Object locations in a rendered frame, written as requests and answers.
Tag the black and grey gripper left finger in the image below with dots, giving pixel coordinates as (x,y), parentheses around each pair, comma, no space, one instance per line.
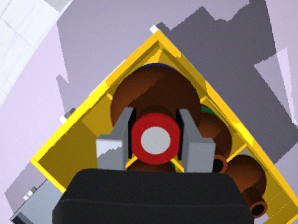
(114,149)

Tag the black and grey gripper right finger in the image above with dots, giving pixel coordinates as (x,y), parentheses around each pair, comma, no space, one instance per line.
(196,153)

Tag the yellow crate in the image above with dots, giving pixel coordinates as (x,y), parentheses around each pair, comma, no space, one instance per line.
(76,150)

